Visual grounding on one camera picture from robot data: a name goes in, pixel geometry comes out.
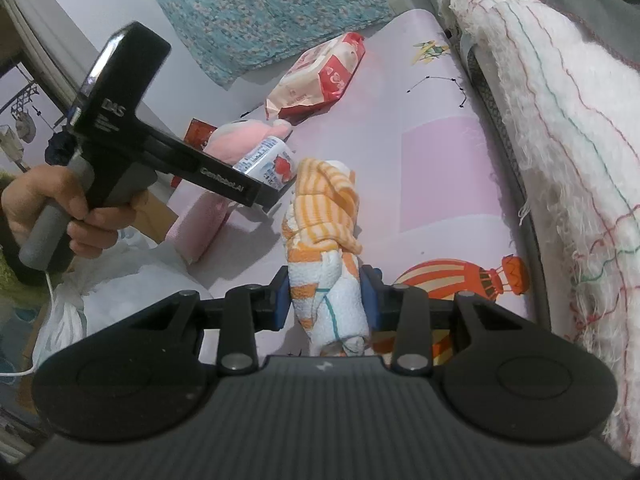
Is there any orange striped white towel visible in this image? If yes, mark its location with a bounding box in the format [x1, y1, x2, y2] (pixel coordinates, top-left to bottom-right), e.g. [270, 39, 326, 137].
[282, 158, 370, 356]

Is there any person's left hand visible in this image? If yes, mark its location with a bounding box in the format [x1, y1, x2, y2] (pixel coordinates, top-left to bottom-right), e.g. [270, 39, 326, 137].
[1, 165, 137, 259]

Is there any brown cardboard box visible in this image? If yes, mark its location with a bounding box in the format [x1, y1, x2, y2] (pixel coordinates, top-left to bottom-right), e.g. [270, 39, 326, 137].
[132, 191, 178, 243]

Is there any pink sponge pad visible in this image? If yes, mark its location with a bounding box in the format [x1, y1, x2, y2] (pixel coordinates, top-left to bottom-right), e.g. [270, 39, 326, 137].
[166, 192, 230, 264]

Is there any white plastic bag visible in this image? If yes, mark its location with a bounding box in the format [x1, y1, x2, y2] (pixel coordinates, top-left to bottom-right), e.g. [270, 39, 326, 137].
[32, 245, 212, 366]

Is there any pink round plush toy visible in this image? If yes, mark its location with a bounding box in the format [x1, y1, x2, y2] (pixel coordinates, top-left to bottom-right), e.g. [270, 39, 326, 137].
[204, 119, 293, 166]

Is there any small tissue pack with red print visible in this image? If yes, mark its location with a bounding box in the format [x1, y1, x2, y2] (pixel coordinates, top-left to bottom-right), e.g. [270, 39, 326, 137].
[233, 136, 297, 191]

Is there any pink patterned bed sheet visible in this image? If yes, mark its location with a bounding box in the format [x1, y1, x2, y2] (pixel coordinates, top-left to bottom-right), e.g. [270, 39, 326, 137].
[164, 6, 536, 361]

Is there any pink wet wipes pack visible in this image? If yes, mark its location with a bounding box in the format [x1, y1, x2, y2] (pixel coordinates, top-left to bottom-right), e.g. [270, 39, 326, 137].
[265, 32, 366, 120]

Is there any white fringed blanket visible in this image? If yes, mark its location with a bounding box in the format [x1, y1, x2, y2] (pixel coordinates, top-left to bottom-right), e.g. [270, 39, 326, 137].
[439, 0, 639, 460]

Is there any teal patterned wall cloth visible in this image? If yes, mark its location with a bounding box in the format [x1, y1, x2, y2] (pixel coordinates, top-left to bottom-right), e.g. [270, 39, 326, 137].
[156, 0, 393, 87]

